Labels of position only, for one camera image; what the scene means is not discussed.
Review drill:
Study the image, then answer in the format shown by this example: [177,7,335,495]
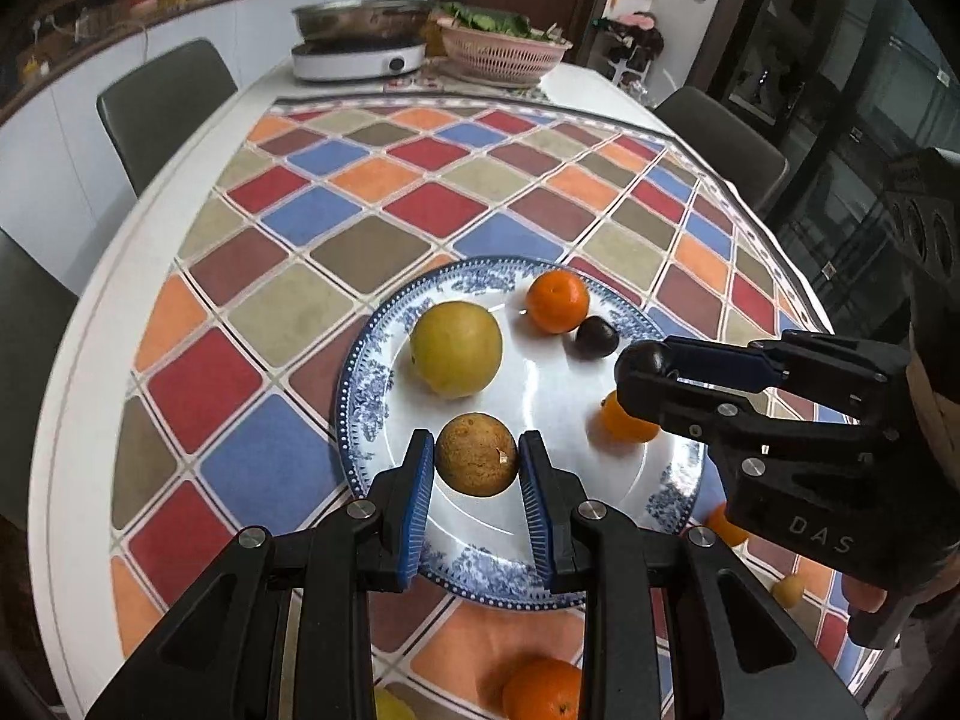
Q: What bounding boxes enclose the blue rimmed white plate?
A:
[334,255,706,612]

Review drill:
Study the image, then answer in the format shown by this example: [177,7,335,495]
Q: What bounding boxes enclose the green leafy vegetables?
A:
[435,1,563,38]

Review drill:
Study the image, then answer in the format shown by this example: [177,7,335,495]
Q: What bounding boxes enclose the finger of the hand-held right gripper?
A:
[660,330,912,425]
[613,379,901,464]

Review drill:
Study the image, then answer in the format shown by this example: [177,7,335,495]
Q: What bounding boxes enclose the person's right hand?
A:
[844,574,891,616]

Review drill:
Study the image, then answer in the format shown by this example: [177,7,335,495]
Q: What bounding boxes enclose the white induction cooker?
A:
[290,37,428,83]

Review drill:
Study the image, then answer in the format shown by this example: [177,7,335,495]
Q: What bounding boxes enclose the pink plastic basket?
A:
[436,19,575,85]

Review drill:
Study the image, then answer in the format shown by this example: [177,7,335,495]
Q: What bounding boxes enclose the orange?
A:
[705,502,751,548]
[525,268,591,335]
[501,656,584,720]
[600,390,661,443]

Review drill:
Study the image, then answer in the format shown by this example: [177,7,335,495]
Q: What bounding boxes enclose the dark purple plum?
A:
[574,315,620,359]
[615,341,680,398]

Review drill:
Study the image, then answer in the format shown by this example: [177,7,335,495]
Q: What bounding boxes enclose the grey dining chair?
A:
[96,37,239,200]
[652,86,790,218]
[0,229,80,533]

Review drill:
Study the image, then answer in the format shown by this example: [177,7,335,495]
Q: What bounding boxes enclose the large yellow pear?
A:
[409,301,503,400]

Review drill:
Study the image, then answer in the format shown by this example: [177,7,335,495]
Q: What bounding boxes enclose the black framed glass door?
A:
[705,0,960,301]

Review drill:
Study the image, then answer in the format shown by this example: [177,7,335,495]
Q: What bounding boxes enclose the green pear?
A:
[373,686,417,720]

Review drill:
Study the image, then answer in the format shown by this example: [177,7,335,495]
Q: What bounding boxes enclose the steel pan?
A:
[291,0,436,46]

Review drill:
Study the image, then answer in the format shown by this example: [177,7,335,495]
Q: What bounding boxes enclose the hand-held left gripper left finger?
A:
[86,429,437,720]

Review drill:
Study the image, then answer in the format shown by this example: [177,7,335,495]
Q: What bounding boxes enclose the white counter cabinet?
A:
[0,0,436,233]

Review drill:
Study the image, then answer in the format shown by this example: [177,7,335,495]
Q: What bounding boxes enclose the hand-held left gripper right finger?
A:
[517,429,863,720]

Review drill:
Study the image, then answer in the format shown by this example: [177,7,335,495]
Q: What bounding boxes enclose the brown round fruit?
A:
[435,412,520,497]

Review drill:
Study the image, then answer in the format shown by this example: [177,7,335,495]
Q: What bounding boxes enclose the checkered colourful tablecloth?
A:
[109,94,878,720]

